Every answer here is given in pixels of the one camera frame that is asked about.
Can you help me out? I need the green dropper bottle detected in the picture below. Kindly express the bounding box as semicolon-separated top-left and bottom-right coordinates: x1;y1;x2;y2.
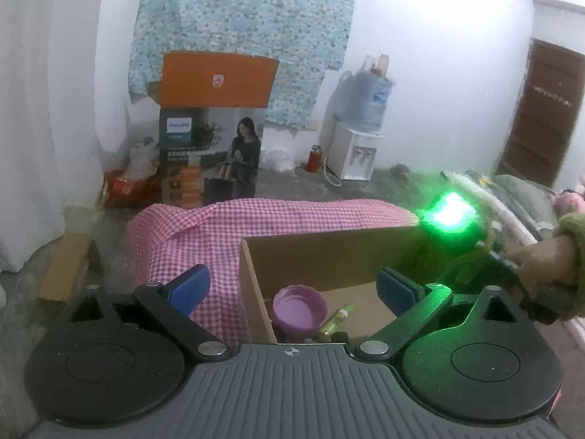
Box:
319;303;356;338

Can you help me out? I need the red thermos flask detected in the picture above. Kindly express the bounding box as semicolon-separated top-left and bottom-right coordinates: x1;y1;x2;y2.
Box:
306;144;323;175

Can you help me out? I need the brown wooden door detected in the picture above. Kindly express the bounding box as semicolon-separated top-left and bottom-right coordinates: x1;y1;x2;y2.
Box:
495;39;585;191

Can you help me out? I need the floral wall cloth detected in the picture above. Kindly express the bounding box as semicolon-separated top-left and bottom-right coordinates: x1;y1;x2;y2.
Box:
127;0;358;127

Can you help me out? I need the flat cardboard piece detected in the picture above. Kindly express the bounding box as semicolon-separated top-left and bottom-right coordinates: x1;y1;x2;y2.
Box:
35;232;93;306

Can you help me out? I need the grey blanket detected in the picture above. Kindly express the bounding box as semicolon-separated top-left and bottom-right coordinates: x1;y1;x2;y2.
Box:
491;173;561;241

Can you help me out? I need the blue water jug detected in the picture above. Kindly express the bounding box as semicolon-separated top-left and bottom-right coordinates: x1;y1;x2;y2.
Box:
343;54;396;134

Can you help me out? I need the purple plastic lid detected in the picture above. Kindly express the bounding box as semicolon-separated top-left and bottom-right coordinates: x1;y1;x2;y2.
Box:
272;285;329;337

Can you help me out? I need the white water dispenser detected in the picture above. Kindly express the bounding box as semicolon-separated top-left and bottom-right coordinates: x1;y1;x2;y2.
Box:
326;119;385;182

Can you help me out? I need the orange packet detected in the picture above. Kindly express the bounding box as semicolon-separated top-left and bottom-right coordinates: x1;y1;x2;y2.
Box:
101;169;162;210

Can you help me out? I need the white curtain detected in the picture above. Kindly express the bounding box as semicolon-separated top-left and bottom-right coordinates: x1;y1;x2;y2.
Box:
0;0;108;276

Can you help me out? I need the brown cardboard box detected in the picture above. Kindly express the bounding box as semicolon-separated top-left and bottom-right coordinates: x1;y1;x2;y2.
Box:
239;224;436;346

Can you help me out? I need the orange printed carton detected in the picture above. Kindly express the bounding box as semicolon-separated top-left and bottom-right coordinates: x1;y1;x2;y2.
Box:
150;50;280;211

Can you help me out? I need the person's right hand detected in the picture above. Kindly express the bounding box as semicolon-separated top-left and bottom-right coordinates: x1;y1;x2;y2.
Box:
502;235;575;290

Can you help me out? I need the pink plush toy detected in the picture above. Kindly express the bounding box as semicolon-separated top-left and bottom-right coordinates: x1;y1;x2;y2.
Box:
550;184;585;214

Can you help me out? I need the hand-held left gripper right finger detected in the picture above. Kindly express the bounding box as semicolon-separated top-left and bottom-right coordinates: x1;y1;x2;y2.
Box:
354;267;518;362

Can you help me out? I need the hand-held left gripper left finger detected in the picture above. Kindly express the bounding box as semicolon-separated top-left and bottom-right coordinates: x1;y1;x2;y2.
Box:
68;264;231;362

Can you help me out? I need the pale green hose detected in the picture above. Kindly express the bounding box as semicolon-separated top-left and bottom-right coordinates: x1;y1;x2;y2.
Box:
321;159;343;189

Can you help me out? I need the white fleece blanket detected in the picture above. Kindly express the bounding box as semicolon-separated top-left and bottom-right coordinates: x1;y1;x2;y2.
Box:
450;171;540;248

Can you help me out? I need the white plastic bag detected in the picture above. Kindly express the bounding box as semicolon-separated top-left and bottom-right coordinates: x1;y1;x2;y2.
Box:
127;138;160;180
264;147;297;173

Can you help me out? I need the pink checkered tablecloth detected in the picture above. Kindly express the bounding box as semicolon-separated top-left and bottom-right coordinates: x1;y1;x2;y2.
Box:
125;197;419;345

